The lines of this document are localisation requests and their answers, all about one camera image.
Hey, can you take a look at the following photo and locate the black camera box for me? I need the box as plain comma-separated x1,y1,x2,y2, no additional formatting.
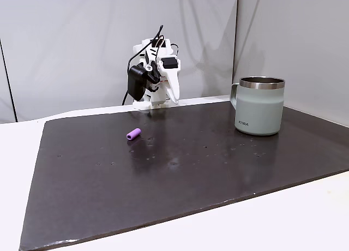
128,65,148,102

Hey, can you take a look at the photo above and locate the dark table mat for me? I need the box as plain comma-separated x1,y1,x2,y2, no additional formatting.
19,100,349,251

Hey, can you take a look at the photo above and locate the purple pen grip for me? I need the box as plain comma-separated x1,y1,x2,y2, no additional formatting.
125,128,142,141

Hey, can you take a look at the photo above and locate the thin black pole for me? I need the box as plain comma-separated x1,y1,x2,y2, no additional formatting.
0,39,19,123

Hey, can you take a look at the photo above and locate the black camera cable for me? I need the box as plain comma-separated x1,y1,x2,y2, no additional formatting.
127,25,165,73

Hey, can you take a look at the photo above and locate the grey-green mug steel rim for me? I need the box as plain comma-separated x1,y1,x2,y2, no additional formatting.
230,76,286,137

